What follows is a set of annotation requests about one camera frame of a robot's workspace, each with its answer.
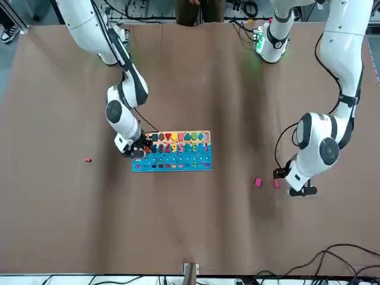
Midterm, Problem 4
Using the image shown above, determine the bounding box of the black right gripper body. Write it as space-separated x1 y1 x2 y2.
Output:
135 132 154 151

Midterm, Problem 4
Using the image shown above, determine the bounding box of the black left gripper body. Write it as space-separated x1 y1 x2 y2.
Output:
273 167 291 181

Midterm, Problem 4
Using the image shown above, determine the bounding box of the blue wooden toy board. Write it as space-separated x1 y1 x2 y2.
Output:
131 129 214 173

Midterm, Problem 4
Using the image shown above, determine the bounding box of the black right wrist attachment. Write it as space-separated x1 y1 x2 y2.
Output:
121 147 147 160

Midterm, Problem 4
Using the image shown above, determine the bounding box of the black wrist attachment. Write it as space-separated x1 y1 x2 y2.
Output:
121 147 147 160
289 184 318 198

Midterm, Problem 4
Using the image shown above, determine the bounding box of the black left wrist attachment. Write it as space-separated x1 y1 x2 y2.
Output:
289 184 318 198

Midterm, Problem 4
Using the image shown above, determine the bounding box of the person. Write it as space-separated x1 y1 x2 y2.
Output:
175 0 226 27

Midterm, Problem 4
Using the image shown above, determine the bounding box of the person's foot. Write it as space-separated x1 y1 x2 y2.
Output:
1 25 21 45

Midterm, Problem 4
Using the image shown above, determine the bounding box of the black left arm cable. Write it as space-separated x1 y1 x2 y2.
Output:
274 29 365 176

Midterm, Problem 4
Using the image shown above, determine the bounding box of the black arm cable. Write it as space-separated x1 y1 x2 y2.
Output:
88 0 160 133
274 29 365 176

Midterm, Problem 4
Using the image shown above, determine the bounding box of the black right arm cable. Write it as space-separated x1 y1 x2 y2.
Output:
88 0 160 133

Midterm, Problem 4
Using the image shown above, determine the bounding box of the aluminium frame post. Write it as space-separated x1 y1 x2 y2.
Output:
183 262 201 285

